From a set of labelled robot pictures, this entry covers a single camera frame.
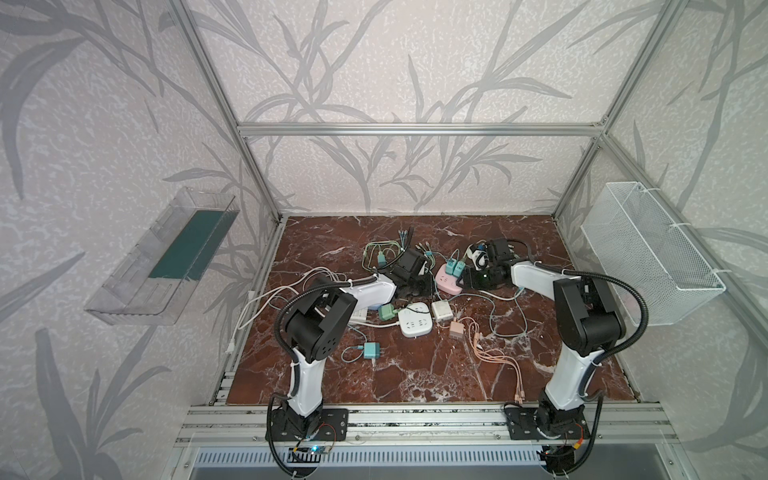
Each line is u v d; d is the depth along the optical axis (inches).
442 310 35.9
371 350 32.7
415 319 35.0
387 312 35.8
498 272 29.5
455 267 37.9
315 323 20.3
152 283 24.9
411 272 29.9
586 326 19.9
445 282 38.8
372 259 42.3
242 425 29.7
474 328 35.7
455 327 35.1
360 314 35.9
